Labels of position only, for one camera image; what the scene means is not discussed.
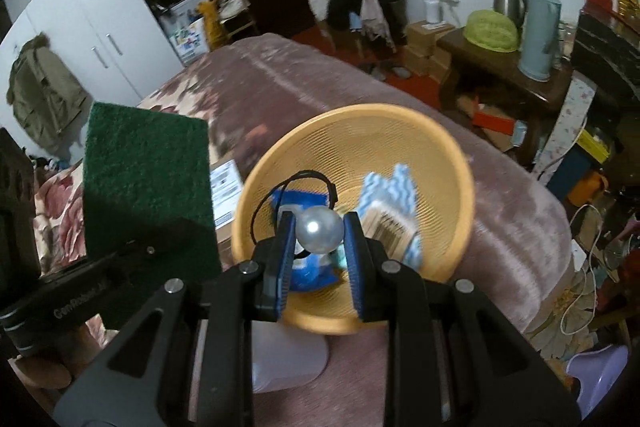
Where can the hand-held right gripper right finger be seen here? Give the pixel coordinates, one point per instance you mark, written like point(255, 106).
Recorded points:
point(352, 257)

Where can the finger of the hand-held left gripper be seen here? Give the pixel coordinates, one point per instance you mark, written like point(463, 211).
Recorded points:
point(165, 252)

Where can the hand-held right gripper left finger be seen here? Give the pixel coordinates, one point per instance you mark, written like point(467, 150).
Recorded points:
point(286, 252)

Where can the pack of cotton swabs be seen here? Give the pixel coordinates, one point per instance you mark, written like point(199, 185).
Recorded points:
point(385, 222)

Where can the blue white striped fluffy cloth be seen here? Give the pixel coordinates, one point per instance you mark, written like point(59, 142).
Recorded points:
point(395, 187)

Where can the green scouring pad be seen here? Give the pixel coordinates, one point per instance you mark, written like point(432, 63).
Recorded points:
point(145, 167)

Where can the yellow plastic mesh basket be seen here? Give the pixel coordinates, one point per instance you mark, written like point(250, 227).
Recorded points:
point(350, 142)

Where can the person's left hand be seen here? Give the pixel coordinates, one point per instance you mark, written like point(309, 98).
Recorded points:
point(40, 372)

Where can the brown cardboard box white label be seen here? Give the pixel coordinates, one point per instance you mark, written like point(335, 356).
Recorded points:
point(225, 187)

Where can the white lidded plastic jar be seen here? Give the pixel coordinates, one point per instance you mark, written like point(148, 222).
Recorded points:
point(290, 357)

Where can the grey slippers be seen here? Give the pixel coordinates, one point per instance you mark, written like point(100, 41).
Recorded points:
point(390, 71)

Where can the red flat box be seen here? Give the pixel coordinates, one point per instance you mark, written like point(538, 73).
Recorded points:
point(492, 121)

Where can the olive green jacket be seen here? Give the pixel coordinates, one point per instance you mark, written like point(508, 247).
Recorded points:
point(40, 92)

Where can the white mini fridge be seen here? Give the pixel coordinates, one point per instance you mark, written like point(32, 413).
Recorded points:
point(187, 32)

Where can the stack of small cardboard boxes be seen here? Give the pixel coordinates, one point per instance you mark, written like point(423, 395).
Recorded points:
point(425, 47)

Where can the dark wooden side table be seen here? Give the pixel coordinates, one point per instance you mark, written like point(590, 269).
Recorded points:
point(500, 67)

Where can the wooden chair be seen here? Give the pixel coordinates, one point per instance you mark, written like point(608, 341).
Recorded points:
point(237, 14)

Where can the orange plastic container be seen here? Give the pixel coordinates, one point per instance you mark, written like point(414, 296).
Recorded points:
point(587, 187)

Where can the white wardrobe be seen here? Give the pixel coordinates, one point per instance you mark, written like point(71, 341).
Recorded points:
point(100, 7)

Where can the floral patterned panel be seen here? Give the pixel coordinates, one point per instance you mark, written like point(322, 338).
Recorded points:
point(570, 117)

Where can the white cylindrical cup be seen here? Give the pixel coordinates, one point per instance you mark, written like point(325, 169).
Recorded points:
point(433, 11)

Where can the green mesh dome cover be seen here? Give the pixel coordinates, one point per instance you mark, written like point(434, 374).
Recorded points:
point(490, 32)

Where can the purple plastic stool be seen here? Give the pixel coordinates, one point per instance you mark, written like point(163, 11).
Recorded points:
point(595, 372)

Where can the grey green thermos flask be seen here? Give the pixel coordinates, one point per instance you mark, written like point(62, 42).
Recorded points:
point(540, 32)

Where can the stainless steel kettle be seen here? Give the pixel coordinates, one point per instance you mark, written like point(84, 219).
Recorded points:
point(510, 2)

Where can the dark marbled cabinet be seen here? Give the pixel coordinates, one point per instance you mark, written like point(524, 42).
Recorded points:
point(605, 52)

